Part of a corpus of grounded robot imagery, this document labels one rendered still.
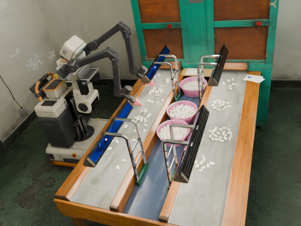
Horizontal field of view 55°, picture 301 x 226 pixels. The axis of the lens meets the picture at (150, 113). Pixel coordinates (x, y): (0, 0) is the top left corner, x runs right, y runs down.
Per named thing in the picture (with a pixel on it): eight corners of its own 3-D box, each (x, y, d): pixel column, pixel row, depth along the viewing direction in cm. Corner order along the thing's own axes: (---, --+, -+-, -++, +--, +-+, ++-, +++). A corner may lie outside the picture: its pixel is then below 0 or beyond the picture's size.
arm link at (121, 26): (123, 17, 260) (119, 20, 252) (132, 30, 264) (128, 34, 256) (91, 41, 284) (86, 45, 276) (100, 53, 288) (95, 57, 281)
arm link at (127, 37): (125, 27, 265) (120, 31, 256) (131, 27, 263) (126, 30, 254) (133, 70, 287) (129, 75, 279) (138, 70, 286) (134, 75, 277)
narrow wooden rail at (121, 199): (112, 218, 186) (108, 207, 180) (182, 77, 320) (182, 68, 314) (120, 219, 184) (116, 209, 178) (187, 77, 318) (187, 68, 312)
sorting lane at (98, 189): (70, 202, 193) (69, 201, 192) (156, 71, 327) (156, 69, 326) (110, 211, 183) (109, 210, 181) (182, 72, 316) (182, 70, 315)
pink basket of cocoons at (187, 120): (169, 129, 248) (167, 120, 242) (166, 111, 269) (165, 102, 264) (200, 124, 246) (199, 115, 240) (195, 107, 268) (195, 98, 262)
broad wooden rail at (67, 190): (62, 211, 206) (53, 195, 195) (148, 81, 339) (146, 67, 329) (76, 215, 201) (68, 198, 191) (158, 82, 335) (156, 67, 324)
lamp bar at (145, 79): (140, 83, 245) (139, 75, 241) (163, 51, 291) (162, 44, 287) (149, 83, 242) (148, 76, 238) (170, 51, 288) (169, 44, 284)
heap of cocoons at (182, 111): (165, 123, 252) (165, 118, 249) (173, 108, 270) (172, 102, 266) (192, 126, 244) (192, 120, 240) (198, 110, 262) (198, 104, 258)
